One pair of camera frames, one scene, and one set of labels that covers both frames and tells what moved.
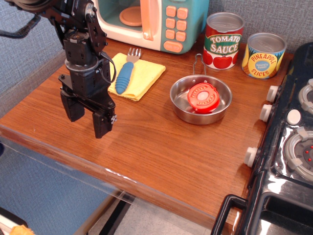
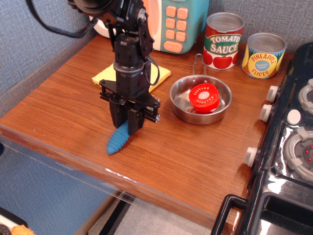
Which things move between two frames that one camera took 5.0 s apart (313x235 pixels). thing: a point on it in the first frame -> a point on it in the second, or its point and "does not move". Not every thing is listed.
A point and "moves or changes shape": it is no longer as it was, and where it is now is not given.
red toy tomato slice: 203,97 does not move
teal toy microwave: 172,26 does not move
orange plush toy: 21,229 does not move
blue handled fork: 126,72 moves or changes shape
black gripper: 88,87 -> 129,104
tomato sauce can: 222,38 does not move
